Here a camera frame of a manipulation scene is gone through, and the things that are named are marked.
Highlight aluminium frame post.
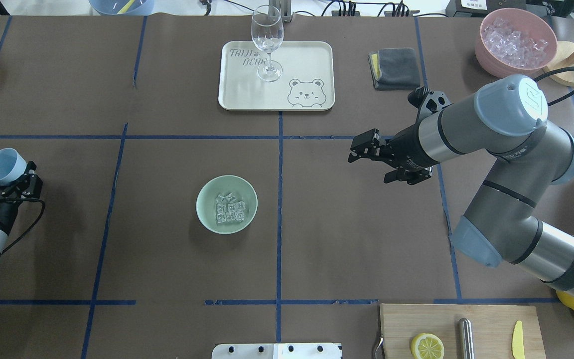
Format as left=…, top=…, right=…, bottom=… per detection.
left=274, top=0, right=293, bottom=22

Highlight green ceramic bowl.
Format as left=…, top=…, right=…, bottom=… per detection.
left=195, top=175, right=258, bottom=235

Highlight blue bowl with fork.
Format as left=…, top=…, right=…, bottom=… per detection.
left=88, top=0, right=156, bottom=16

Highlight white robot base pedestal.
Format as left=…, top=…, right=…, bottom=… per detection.
left=211, top=342, right=343, bottom=359

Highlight beige bear tray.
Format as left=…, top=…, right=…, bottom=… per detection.
left=218, top=41, right=336, bottom=111

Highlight yellow plastic knife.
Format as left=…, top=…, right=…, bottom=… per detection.
left=512, top=320, right=525, bottom=359

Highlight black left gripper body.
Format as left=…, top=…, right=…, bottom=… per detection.
left=0, top=161, right=43, bottom=203

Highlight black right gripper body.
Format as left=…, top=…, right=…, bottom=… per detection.
left=378, top=125, right=434, bottom=172

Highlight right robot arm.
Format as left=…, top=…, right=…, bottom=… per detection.
left=348, top=74, right=574, bottom=297

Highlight yellow plastic fork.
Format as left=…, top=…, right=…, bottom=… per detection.
left=117, top=0, right=135, bottom=14

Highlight pink bowl with ice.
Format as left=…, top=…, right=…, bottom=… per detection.
left=475, top=7, right=558, bottom=78

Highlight wooden cutting board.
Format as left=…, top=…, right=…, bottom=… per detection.
left=379, top=304, right=547, bottom=359

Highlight light blue plastic cup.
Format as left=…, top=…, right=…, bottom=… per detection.
left=0, top=148, right=27, bottom=185

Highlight lemon half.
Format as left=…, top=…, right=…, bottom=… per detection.
left=410, top=333, right=445, bottom=359

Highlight metal handled knife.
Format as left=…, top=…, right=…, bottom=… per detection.
left=458, top=318, right=475, bottom=359

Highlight clear ice cubes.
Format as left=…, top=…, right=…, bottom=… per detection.
left=215, top=191, right=248, bottom=225

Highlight clear wine glass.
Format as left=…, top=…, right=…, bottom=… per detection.
left=251, top=4, right=284, bottom=82

